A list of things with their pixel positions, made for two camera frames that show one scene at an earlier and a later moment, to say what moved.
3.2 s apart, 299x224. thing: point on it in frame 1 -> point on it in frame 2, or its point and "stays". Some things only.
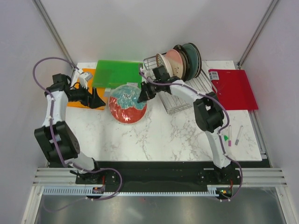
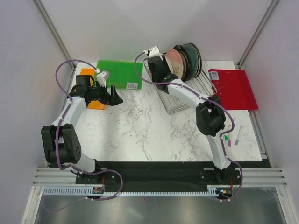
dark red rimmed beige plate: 184,65 stays
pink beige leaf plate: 175,62 stays
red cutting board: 233,89 stays
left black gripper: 93,101 -> 113,99
